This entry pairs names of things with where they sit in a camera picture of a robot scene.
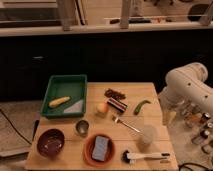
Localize dark red bowl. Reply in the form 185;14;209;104
37;129;65;158

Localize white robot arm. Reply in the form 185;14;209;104
158;62;213;125

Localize orange plate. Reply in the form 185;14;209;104
83;133;115;168

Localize black cable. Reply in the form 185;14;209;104
0;108;34;146

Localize grey triangular wedge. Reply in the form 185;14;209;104
64;100;83;113

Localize yellow corn cob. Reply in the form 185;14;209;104
48;96;70;108

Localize green pepper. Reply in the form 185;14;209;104
134;100;151;115

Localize black striped box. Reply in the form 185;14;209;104
107;98;127;113

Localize green plastic tray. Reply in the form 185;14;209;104
41;75;87;118

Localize bunch of dark grapes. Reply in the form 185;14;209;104
104;89;126;100

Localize small metal cup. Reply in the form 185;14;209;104
75;120;89;137

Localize metal fork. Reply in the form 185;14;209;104
112;116;141;133

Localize yellow orange fruit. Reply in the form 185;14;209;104
96;103;109;115

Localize translucent plastic cup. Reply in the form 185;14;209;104
139;125;157;146

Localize blue sponge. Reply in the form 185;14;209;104
92;136;109;161

